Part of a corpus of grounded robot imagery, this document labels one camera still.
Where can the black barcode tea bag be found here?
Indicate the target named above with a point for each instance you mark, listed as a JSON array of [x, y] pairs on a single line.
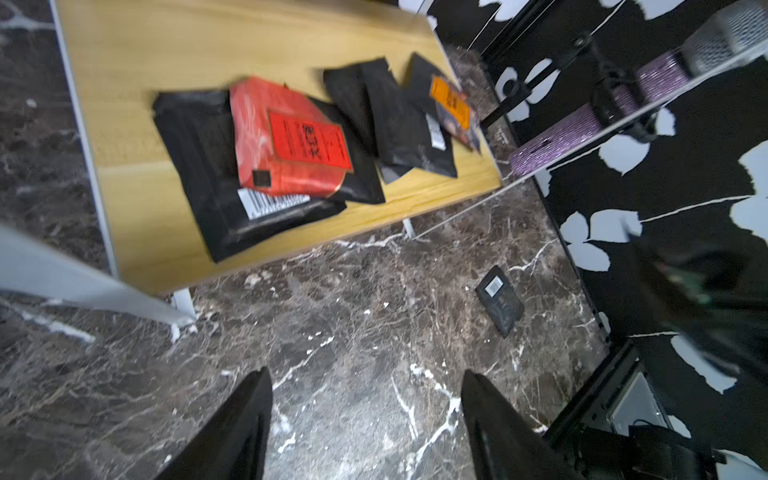
[[500, 301]]

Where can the black tea bag lower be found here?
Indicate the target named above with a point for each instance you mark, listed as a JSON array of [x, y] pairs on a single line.
[[400, 135]]

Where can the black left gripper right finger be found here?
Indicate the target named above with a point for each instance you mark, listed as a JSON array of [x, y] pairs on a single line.
[[503, 446]]

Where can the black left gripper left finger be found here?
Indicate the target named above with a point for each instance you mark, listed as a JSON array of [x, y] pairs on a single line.
[[233, 443]]

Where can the purple glitter microphone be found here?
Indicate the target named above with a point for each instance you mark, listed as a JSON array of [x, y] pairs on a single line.
[[733, 37]]

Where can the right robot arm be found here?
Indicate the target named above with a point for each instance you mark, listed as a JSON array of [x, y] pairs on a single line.
[[616, 426]]

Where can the wooden two-tier metal shelf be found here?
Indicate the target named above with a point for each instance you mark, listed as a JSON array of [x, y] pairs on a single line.
[[219, 135]]

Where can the red tea bag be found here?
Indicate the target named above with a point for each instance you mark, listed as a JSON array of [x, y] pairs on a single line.
[[284, 144]]

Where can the orange label tea bag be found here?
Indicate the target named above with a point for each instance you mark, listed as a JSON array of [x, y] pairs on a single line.
[[429, 89]]

